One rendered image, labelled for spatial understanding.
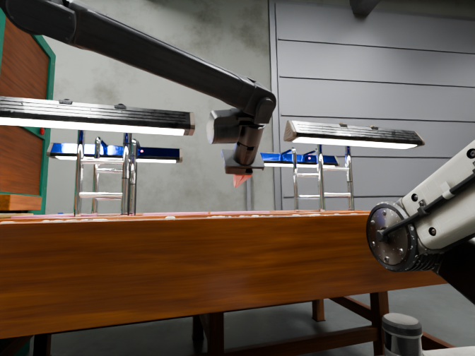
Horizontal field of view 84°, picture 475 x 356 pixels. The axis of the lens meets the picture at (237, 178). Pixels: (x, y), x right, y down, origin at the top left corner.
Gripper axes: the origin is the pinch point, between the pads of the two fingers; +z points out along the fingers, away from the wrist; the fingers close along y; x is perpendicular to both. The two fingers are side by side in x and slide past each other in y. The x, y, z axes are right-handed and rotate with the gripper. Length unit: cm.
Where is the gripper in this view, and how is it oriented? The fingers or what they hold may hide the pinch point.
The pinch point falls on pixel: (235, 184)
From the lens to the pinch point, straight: 71.6
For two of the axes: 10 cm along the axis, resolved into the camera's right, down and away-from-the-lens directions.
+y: -9.6, -0.2, -2.8
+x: 1.9, 6.9, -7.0
